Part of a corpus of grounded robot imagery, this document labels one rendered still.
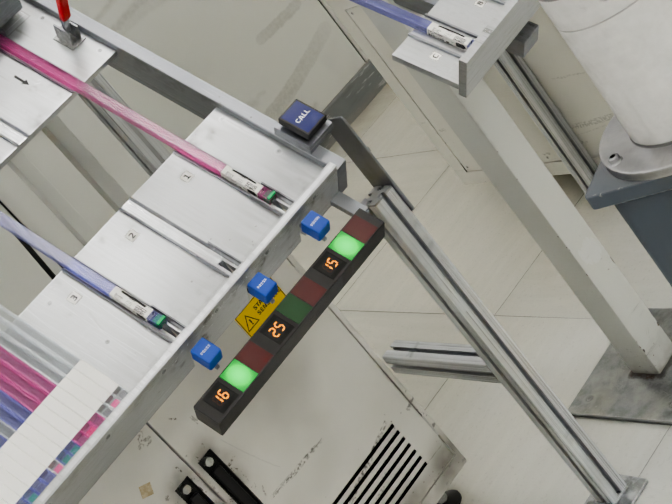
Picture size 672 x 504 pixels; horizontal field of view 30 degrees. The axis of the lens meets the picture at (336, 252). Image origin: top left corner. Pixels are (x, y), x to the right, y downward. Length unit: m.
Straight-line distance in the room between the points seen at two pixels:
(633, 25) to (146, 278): 0.72
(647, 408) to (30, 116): 1.07
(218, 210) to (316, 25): 2.44
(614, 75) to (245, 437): 0.97
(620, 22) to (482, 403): 1.36
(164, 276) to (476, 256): 1.36
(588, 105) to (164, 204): 1.15
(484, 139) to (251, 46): 2.05
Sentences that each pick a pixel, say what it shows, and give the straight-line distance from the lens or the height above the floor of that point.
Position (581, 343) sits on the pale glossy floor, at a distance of 2.35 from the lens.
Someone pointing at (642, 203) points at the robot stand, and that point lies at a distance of 1.22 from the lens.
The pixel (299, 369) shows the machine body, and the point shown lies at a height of 0.42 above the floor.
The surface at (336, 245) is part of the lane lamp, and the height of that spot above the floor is 0.67.
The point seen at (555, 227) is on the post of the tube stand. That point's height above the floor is 0.35.
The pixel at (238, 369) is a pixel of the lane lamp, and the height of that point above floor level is 0.66.
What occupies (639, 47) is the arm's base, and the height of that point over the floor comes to 0.81.
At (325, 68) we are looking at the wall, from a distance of 4.01.
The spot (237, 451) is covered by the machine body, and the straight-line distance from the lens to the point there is 1.92.
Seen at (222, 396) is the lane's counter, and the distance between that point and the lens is 1.49.
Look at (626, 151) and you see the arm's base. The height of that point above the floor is 0.71.
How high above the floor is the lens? 1.26
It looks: 22 degrees down
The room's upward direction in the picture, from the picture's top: 40 degrees counter-clockwise
